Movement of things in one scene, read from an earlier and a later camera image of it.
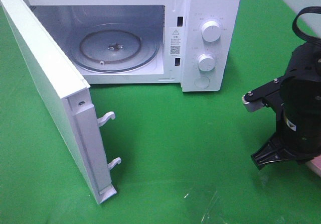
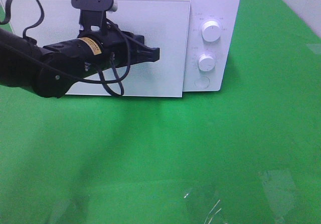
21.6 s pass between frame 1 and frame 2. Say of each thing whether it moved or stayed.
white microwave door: moved
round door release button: stayed
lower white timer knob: stayed
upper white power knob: stayed
